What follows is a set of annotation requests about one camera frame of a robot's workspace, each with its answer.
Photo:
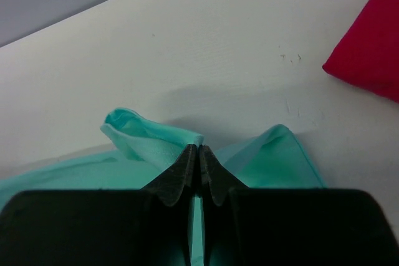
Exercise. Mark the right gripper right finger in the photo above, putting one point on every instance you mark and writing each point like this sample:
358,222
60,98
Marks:
269,226

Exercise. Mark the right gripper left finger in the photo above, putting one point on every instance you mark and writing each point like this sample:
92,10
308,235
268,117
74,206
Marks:
148,226

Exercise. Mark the teal t-shirt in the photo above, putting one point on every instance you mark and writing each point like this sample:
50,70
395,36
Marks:
144,149

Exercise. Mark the folded magenta t-shirt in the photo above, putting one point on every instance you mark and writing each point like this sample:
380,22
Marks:
367,55

